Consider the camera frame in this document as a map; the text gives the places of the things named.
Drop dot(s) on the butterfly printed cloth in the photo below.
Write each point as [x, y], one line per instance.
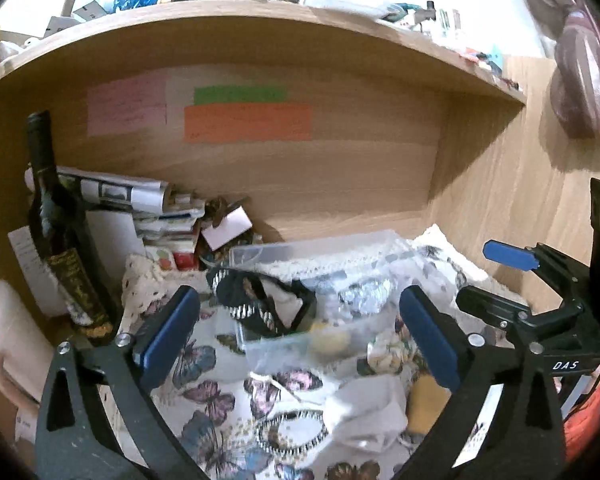
[205, 385]

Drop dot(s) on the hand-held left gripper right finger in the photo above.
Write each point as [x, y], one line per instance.
[429, 341]

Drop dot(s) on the dark wine bottle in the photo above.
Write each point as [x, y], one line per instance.
[62, 240]

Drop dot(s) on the rolled newspaper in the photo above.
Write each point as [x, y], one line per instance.
[115, 190]

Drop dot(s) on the white card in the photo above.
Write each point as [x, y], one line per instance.
[227, 230]

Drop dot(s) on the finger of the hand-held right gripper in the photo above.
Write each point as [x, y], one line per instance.
[510, 255]
[500, 307]

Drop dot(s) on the pink paper note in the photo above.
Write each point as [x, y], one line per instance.
[127, 105]

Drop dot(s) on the white paper sheet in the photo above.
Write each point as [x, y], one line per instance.
[112, 240]

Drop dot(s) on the wooden shelf unit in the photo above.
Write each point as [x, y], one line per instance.
[340, 175]

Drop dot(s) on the white cloth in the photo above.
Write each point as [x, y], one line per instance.
[365, 410]

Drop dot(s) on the yellow sponge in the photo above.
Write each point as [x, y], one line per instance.
[425, 405]

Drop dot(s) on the white paper roll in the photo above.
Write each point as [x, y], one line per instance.
[10, 330]

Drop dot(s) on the clear plastic container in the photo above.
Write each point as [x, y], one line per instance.
[300, 350]

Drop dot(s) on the orange cloth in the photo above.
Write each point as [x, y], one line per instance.
[585, 425]

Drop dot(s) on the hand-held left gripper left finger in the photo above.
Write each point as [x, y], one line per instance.
[172, 331]

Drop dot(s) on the stack of papers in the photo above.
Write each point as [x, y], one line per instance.
[172, 222]

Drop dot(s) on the green paper note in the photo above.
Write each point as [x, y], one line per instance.
[240, 94]

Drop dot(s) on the orange paper note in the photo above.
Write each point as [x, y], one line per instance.
[247, 122]

